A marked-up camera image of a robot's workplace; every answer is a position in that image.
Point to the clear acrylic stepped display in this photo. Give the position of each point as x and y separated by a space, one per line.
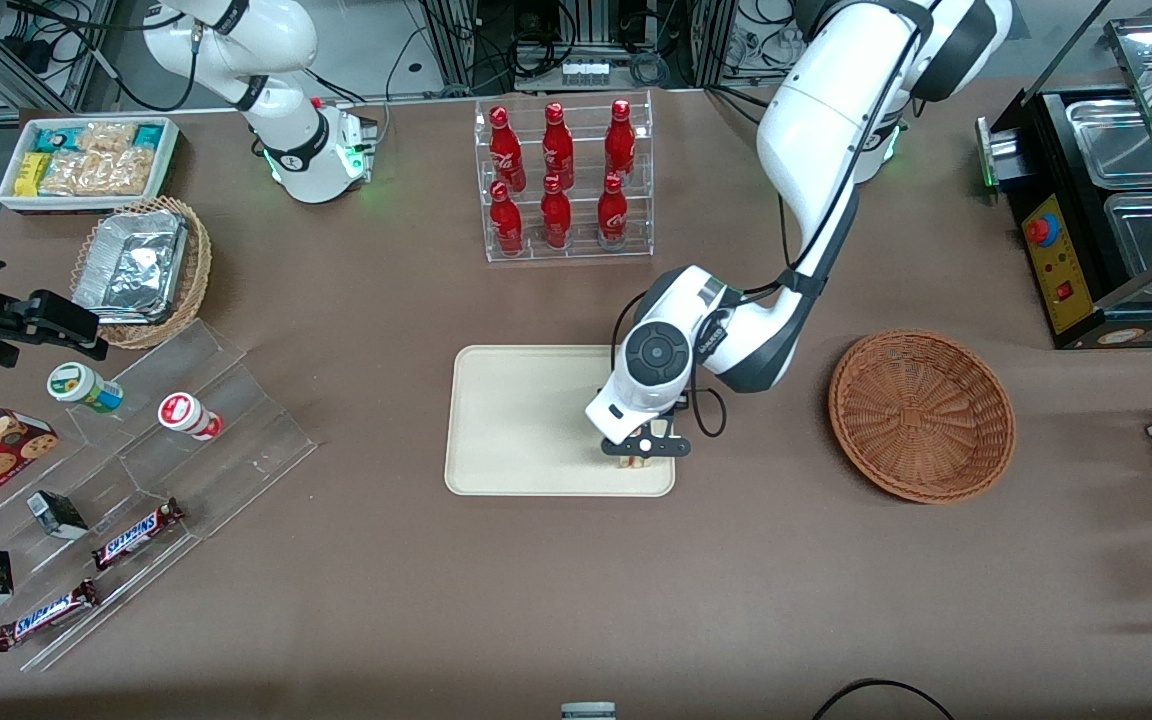
236 440

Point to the red cola bottle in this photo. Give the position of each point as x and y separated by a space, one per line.
613 214
505 222
556 218
620 142
557 148
504 150

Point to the aluminium foil container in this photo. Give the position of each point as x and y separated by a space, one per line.
131 265

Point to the clear bag of crackers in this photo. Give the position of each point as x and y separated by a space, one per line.
101 172

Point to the snickers chocolate bar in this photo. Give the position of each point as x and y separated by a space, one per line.
46 614
136 534

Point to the large brown wicker basket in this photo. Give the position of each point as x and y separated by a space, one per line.
921 415

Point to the white snack bin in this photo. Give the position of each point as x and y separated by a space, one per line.
171 150

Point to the white power strip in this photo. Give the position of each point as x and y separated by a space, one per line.
584 71

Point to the red lid white cup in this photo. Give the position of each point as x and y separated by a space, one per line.
186 414

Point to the grey white box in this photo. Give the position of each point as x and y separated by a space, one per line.
588 711

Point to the small light wicker basket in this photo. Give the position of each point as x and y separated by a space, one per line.
198 270

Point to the teal snack pack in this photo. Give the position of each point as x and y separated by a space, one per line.
52 138

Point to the clear acrylic bottle rack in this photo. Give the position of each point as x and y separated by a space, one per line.
584 245

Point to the cream plastic tray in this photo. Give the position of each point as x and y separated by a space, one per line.
526 420

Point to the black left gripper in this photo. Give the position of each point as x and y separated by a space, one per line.
678 407

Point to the triangular sandwich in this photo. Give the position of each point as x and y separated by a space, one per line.
634 462

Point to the green lid white cup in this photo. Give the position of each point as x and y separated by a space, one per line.
81 386

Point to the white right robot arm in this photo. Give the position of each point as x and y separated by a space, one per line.
276 40

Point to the black yellow food warmer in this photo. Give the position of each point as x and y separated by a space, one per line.
1061 270

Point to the yellow snack pack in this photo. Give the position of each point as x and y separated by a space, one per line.
30 174

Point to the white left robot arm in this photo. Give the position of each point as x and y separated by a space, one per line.
816 110

